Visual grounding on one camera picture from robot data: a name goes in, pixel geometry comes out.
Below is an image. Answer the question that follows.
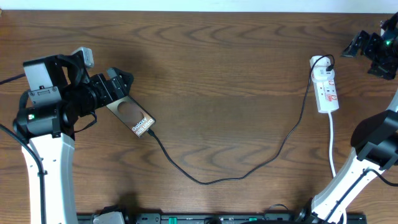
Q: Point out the bronze Galaxy smartphone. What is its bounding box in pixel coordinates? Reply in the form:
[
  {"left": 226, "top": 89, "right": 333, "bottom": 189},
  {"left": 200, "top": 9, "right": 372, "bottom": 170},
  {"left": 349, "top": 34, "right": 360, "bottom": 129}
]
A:
[{"left": 106, "top": 96, "right": 156, "bottom": 138}]

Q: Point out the black charger cable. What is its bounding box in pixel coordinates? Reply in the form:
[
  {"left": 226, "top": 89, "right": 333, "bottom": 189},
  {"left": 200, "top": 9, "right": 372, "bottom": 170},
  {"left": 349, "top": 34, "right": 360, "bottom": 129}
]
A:
[{"left": 146, "top": 54, "right": 336, "bottom": 186}]

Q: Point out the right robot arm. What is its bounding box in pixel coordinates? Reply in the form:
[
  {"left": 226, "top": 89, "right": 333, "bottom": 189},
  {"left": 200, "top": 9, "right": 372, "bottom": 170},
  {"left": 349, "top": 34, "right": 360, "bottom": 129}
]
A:
[{"left": 295, "top": 14, "right": 397, "bottom": 223}]

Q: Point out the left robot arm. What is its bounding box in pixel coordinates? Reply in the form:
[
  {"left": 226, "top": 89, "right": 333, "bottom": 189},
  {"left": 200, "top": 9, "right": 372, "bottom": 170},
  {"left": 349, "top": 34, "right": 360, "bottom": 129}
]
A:
[{"left": 13, "top": 52, "right": 134, "bottom": 223}]

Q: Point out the white power strip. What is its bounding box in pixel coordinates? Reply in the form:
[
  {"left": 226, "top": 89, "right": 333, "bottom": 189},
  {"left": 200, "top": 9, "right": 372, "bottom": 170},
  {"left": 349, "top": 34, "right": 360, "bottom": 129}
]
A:
[{"left": 310, "top": 55, "right": 339, "bottom": 114}]

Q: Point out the white power strip cord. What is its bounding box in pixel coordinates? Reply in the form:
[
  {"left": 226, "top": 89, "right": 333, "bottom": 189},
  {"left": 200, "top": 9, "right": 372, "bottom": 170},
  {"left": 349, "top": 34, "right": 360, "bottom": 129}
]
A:
[{"left": 327, "top": 112, "right": 348, "bottom": 224}]

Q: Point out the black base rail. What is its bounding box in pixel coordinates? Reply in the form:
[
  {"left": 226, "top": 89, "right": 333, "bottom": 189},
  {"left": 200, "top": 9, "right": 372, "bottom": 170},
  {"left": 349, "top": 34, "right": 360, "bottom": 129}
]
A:
[{"left": 77, "top": 212, "right": 368, "bottom": 224}]

